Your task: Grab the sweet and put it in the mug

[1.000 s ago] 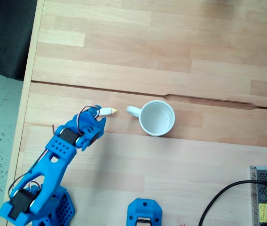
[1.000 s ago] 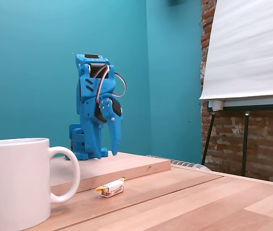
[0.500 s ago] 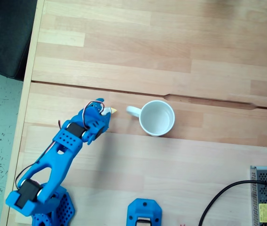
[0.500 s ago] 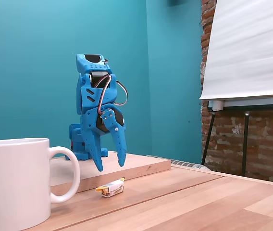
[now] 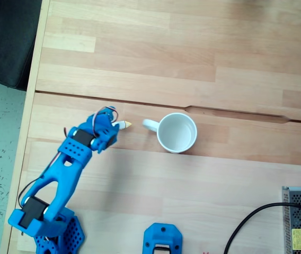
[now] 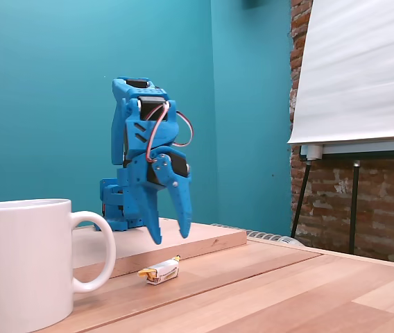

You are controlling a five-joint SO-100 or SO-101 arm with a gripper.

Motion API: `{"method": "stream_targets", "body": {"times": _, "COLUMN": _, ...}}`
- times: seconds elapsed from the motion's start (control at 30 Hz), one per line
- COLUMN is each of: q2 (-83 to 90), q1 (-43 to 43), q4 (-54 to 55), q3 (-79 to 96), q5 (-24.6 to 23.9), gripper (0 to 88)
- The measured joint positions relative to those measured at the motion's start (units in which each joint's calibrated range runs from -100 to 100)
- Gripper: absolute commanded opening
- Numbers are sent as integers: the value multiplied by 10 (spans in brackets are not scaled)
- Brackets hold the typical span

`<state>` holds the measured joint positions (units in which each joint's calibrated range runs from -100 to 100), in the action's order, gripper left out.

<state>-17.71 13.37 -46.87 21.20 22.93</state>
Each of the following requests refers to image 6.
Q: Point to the white ceramic mug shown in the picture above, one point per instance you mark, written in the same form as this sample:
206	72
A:
20	260

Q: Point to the white sweet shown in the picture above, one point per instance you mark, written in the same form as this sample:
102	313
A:
164	272

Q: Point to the black flipchart easel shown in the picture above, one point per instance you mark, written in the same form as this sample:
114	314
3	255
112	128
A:
356	151

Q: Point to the wooden base board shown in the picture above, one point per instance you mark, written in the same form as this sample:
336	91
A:
214	239

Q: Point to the white flipchart paper pad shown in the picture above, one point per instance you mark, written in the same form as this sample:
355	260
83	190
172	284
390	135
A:
353	69

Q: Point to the white radiator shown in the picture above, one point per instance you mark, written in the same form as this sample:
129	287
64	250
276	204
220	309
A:
287	240

